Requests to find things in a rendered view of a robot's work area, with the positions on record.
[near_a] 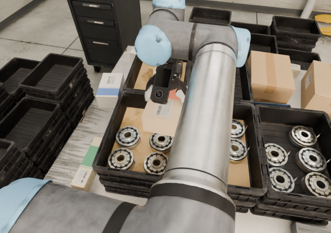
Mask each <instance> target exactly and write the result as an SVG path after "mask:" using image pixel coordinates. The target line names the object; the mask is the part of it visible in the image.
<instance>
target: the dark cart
mask: <svg viewBox="0 0 331 233"><path fill-rule="evenodd" d="M67 2H68V5H69V8H70V11H71V14H72V17H73V20H74V24H75V27H76V30H77V33H78V36H79V39H80V42H81V45H82V48H83V51H84V54H85V58H86V61H87V64H88V65H92V66H93V67H94V71H95V72H99V71H100V67H106V68H112V69H114V67H115V66H116V64H117V62H118V61H119V59H120V57H121V56H122V54H123V53H124V51H125V49H126V48H127V46H128V45H130V46H134V44H135V41H136V38H137V36H138V34H139V31H140V29H141V28H142V23H141V12H140V0H67Z"/></svg>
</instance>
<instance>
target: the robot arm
mask: <svg viewBox="0 0 331 233"><path fill-rule="evenodd" d="M152 6H153V11H152V13H151V14H150V16H149V18H148V20H147V22H146V23H145V25H144V26H143V27H142V28H141V29H140V31H139V34H138V36H137V38H136V41H135V44H134V49H135V52H136V54H137V56H138V57H139V59H140V60H141V61H143V62H144V63H145V64H147V65H150V66H155V67H156V66H157V68H156V73H155V74H154V75H153V77H150V78H149V80H148V82H147V84H146V89H145V101H148V100H149V98H150V99H151V101H152V102H154V103H159V104H167V101H168V96H169V92H170V91H172V90H175V89H176V88H177V90H176V93H175V94H176V96H177V97H179V98H180V99H181V102H182V103H183V106H182V109H181V113H180V117H179V120H178V124H177V128H176V131H175V135H174V139H173V142H172V146H171V150H170V153H169V157H168V161H167V164H166V168H165V172H164V176H163V179H162V180H160V181H158V182H156V183H154V184H153V185H152V187H151V189H150V193H149V196H148V200H147V202H146V204H145V205H144V206H140V205H137V204H133V203H130V202H127V201H122V200H117V199H113V198H110V197H106V196H102V195H98V194H94V193H91V192H87V191H83V190H79V189H76V188H72V187H68V186H64V185H60V184H57V183H53V182H52V180H50V179H45V180H41V179H36V178H22V179H18V180H16V181H13V182H12V183H11V184H9V185H8V186H5V187H3V188H1V189H0V233H235V211H236V207H235V204H234V202H233V201H232V199H231V198H230V197H229V196H228V195H227V188H228V174H229V161H230V147H231V133H232V113H233V99H234V86H235V72H236V67H242V66H243V65H244V64H245V61H246V59H247V55H248V51H249V46H250V39H251V35H250V32H249V31H248V30H247V29H242V28H236V27H234V26H218V25H209V24H200V23H191V22H184V15H185V8H186V7H185V0H153V2H152ZM179 60H187V61H194V66H193V69H192V73H191V77H190V80H189V84H188V86H186V84H185V83H184V82H183V81H181V79H180V78H181V76H182V70H183V61H179ZM178 63H181V65H180V64H178ZM179 76H180V78H179Z"/></svg>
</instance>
